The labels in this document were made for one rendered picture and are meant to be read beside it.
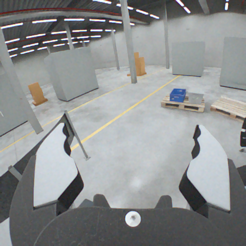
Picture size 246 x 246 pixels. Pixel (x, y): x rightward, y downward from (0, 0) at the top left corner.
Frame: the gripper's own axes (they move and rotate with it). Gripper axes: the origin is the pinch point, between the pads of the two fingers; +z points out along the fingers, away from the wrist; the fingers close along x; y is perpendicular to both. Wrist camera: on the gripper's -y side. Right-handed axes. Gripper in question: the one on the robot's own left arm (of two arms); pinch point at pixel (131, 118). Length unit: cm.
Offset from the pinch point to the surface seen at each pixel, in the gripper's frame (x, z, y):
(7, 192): -104, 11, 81
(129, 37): -1, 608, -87
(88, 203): -9.7, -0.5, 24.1
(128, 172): 1, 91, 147
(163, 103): 100, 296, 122
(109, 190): -25, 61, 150
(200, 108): 187, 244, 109
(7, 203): -107, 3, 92
